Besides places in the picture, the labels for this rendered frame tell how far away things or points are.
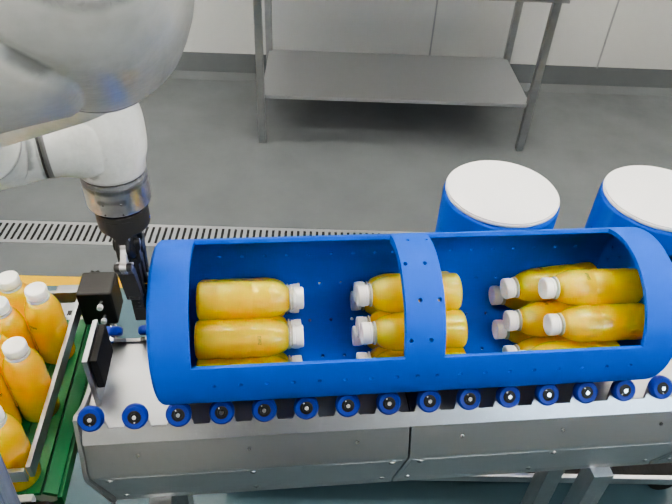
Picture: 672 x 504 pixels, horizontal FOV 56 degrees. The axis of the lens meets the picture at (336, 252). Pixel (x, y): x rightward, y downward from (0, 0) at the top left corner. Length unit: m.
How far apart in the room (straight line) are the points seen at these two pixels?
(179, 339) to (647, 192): 1.21
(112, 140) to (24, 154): 0.10
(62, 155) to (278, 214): 2.37
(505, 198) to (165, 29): 1.34
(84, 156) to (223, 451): 0.62
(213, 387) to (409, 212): 2.31
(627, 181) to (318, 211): 1.78
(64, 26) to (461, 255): 1.08
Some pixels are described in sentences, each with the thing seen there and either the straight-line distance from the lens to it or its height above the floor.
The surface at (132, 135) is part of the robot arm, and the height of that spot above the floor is 1.49.
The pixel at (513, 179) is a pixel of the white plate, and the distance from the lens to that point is 1.67.
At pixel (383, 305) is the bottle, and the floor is 1.14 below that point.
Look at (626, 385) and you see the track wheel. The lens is 1.33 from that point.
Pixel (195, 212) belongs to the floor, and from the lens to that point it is 3.22.
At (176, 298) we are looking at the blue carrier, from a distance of 1.01.
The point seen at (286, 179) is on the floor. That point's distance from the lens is 3.42.
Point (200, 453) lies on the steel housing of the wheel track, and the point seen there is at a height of 0.87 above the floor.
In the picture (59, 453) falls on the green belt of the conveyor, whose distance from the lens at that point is 1.28.
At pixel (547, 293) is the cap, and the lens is 1.19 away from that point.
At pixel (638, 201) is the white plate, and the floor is 1.04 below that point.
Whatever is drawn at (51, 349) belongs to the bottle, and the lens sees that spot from 1.37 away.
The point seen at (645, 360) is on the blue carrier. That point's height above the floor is 1.10.
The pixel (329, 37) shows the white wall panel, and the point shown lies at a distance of 4.39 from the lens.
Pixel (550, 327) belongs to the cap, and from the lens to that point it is 1.19.
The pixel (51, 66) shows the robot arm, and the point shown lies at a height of 1.80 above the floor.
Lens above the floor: 1.92
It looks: 40 degrees down
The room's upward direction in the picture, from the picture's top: 3 degrees clockwise
